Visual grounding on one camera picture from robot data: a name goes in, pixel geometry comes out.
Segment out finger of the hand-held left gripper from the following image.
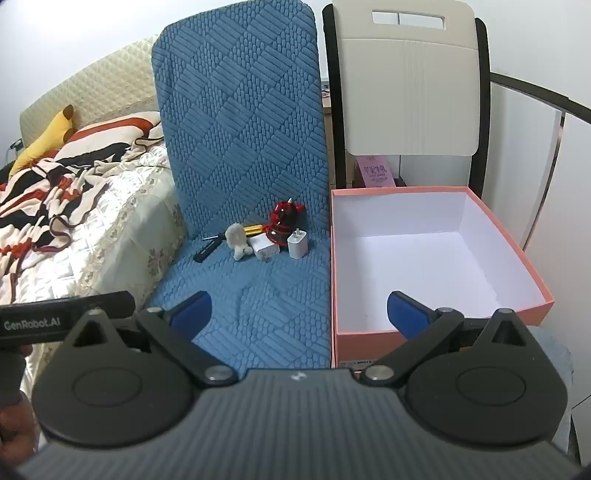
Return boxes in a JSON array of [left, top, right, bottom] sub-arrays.
[[92, 291, 136, 324]]

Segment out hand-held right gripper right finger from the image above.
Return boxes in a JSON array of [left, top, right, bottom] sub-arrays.
[[360, 291, 541, 388]]

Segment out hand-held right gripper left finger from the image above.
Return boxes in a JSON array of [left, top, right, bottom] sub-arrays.
[[62, 291, 239, 388]]

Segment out pink cardboard box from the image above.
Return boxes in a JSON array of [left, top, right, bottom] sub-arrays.
[[330, 186, 556, 370]]

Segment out white plush toy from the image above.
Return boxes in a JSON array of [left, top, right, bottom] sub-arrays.
[[225, 223, 254, 261]]

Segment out red and black toy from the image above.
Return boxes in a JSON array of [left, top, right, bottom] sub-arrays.
[[269, 198, 306, 245]]

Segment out person's left hand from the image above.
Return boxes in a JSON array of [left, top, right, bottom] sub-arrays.
[[0, 396, 44, 457]]

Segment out white flat charger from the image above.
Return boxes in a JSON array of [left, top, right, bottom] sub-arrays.
[[252, 232, 279, 263]]

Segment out white upright charger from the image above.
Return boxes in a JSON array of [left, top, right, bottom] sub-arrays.
[[287, 227, 311, 260]]

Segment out striped blanket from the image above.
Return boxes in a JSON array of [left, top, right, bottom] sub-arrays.
[[0, 111, 167, 278]]

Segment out pink paper label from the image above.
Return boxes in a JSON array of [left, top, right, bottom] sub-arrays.
[[355, 154, 397, 188]]

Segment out yellow plush toy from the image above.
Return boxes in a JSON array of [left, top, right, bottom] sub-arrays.
[[9, 104, 75, 178]]

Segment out white wardrobe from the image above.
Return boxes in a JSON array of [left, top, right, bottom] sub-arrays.
[[480, 71, 591, 416]]

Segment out light wooden cabinet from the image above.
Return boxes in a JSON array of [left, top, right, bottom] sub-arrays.
[[320, 83, 334, 185]]

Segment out chair with blue cover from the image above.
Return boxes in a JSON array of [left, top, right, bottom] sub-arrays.
[[151, 0, 334, 370]]

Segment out cream quilted headboard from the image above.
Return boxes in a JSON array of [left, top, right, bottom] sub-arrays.
[[18, 37, 160, 153]]

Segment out yellow handled screwdriver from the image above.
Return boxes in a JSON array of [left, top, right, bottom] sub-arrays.
[[203, 224, 273, 240]]

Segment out white chair with black frame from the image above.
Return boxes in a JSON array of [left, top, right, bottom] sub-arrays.
[[322, 0, 490, 199]]

